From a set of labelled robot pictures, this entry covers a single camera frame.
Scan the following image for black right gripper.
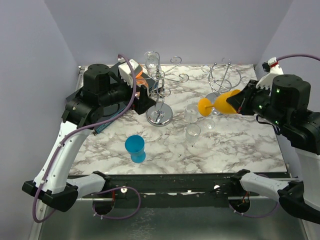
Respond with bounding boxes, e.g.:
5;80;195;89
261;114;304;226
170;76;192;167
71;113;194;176
225;78;287;128

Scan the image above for chrome wine glass rack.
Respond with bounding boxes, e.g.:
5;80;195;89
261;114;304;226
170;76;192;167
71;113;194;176
146;51;190;127
201;58;253;103

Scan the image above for orange plastic goblet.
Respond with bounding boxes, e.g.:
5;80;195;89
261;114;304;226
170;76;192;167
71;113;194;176
135;65;149;98

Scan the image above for yellow plastic goblet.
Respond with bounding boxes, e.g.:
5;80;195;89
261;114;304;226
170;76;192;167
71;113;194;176
197;89;241;117

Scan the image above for clear patterned wine glass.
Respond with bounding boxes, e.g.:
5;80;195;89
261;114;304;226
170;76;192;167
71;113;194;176
144;51;160;76

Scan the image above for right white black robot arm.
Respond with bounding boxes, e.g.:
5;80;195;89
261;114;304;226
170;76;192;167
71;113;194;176
226;74;320;224

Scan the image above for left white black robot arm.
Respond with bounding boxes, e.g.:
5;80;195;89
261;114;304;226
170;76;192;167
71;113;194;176
22;59;155;212

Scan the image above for blue plastic goblet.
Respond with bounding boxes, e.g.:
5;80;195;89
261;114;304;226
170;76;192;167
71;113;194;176
124;135;146;163

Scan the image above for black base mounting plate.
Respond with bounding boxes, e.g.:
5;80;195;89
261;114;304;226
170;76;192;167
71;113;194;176
82;172;261;208

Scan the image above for dark blue network switch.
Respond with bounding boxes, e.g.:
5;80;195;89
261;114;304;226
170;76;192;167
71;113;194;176
65;62;161;136

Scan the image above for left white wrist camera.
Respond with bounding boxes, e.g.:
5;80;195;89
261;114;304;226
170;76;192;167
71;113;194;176
118;58;143;88

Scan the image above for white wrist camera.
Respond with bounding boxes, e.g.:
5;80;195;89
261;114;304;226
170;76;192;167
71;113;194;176
118;58;143;88
260;57;284;89

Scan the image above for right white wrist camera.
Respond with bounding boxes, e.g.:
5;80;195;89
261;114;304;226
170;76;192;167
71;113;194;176
260;57;284;89

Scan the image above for aluminium rail frame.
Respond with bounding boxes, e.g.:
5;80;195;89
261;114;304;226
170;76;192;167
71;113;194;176
27;65;311;240

